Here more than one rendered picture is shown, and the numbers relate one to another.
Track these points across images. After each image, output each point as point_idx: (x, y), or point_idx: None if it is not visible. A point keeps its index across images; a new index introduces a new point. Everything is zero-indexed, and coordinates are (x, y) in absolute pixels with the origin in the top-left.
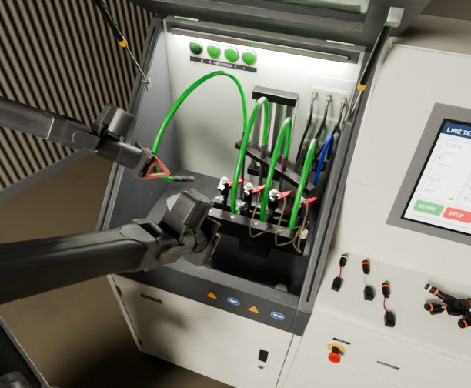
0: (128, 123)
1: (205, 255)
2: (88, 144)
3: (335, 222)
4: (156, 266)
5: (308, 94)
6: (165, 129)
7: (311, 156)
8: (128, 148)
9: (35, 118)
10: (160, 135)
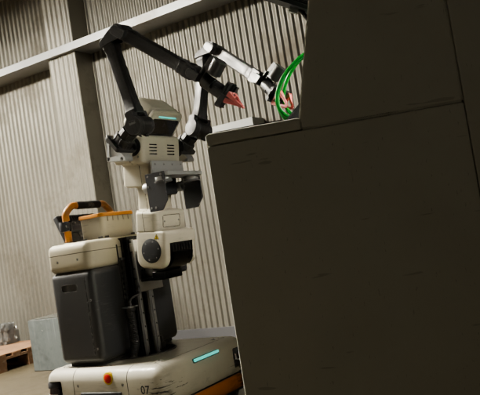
0: (275, 70)
1: (217, 98)
2: (254, 79)
3: (298, 106)
4: (185, 77)
5: None
6: (289, 74)
7: (299, 57)
8: (272, 85)
9: (245, 67)
10: (286, 77)
